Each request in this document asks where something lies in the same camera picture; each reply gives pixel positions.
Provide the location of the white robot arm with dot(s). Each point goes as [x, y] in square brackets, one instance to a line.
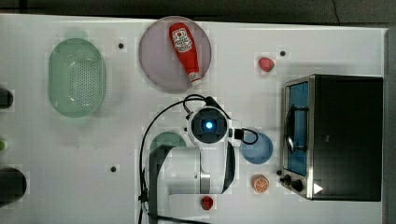
[206, 167]

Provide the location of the black toaster oven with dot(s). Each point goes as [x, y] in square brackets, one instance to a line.
[332, 138]

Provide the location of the green mug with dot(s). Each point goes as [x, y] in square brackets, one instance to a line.
[167, 139]

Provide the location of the grey round plate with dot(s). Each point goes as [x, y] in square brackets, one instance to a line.
[158, 59]

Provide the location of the blue bowl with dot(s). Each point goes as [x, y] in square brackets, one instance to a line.
[259, 148]

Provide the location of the red plush ketchup bottle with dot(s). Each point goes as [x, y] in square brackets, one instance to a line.
[186, 51]

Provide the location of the pink strawberry toy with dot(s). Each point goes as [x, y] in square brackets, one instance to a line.
[266, 64]

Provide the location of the red strawberry toy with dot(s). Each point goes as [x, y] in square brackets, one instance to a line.
[207, 203]

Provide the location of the orange slice toy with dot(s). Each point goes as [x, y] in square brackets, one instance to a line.
[260, 183]

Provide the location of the green perforated colander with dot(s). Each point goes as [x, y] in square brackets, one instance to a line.
[77, 78]

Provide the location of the black cylinder object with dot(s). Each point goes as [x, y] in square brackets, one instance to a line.
[6, 98]

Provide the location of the dark round object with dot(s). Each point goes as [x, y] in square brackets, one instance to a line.
[13, 185]

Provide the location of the small green object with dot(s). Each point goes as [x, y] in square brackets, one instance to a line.
[2, 145]

